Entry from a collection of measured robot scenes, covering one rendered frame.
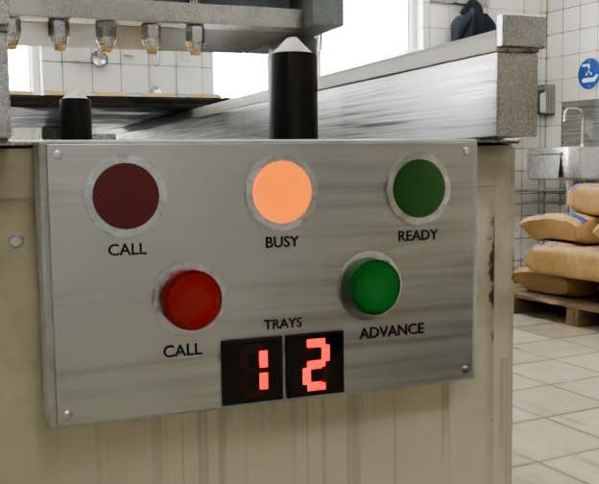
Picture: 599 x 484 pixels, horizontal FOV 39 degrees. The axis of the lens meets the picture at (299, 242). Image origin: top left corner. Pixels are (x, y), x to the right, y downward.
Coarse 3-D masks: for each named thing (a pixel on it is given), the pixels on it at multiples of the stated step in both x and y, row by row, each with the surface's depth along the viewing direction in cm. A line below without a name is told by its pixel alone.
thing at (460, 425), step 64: (64, 128) 87; (0, 192) 42; (512, 192) 53; (0, 256) 42; (512, 256) 53; (0, 320) 42; (512, 320) 54; (0, 384) 43; (448, 384) 52; (512, 384) 54; (0, 448) 43; (64, 448) 44; (128, 448) 45; (192, 448) 47; (256, 448) 48; (320, 448) 49; (384, 448) 51; (448, 448) 53
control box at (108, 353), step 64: (64, 192) 40; (192, 192) 42; (320, 192) 45; (384, 192) 46; (448, 192) 47; (64, 256) 40; (128, 256) 42; (192, 256) 43; (256, 256) 44; (320, 256) 45; (384, 256) 46; (448, 256) 48; (64, 320) 41; (128, 320) 42; (256, 320) 44; (320, 320) 45; (384, 320) 47; (448, 320) 48; (64, 384) 41; (128, 384) 42; (192, 384) 43; (256, 384) 44; (384, 384) 47
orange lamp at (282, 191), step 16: (272, 176) 44; (288, 176) 44; (304, 176) 44; (256, 192) 43; (272, 192) 44; (288, 192) 44; (304, 192) 44; (272, 208) 44; (288, 208) 44; (304, 208) 44
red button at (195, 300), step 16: (192, 272) 42; (176, 288) 41; (192, 288) 42; (208, 288) 42; (160, 304) 42; (176, 304) 42; (192, 304) 42; (208, 304) 42; (176, 320) 42; (192, 320) 42; (208, 320) 42
